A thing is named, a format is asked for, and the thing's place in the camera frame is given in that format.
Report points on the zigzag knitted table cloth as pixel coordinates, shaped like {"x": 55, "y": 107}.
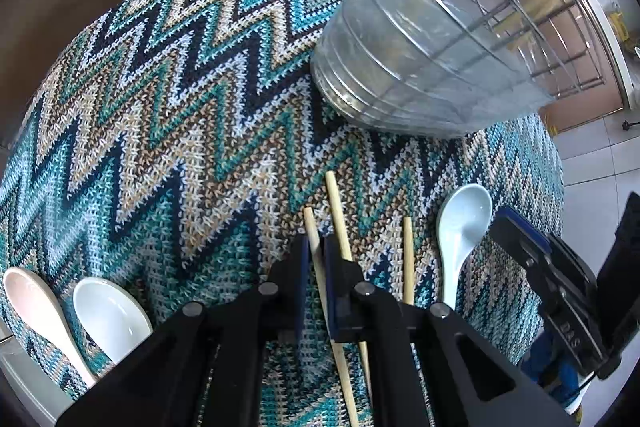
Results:
{"x": 174, "y": 144}

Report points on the white ceramic spoon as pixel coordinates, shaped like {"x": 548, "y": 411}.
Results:
{"x": 111, "y": 316}
{"x": 461, "y": 224}
{"x": 35, "y": 303}

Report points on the white ceramic spoon right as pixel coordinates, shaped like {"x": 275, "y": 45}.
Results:
{"x": 461, "y": 224}

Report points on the white ceramic spoon left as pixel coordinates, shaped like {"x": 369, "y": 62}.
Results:
{"x": 35, "y": 303}

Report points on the blue gloved right hand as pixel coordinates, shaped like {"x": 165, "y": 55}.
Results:
{"x": 551, "y": 368}

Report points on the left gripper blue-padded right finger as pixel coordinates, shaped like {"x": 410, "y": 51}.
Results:
{"x": 427, "y": 365}

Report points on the wire utensil holder with plastic cup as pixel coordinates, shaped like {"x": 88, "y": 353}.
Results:
{"x": 437, "y": 67}

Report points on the white ceramic spoon middle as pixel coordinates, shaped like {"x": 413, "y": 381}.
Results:
{"x": 111, "y": 316}

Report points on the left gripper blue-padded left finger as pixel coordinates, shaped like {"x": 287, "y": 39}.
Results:
{"x": 203, "y": 366}

